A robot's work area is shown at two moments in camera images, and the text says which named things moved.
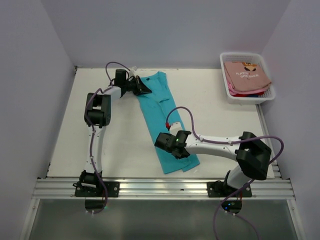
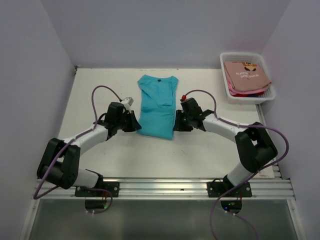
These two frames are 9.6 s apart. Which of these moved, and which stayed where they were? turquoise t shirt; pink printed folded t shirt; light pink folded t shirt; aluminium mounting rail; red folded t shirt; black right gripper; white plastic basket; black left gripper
Moved: turquoise t shirt; black left gripper; black right gripper
Stayed: aluminium mounting rail; red folded t shirt; pink printed folded t shirt; light pink folded t shirt; white plastic basket
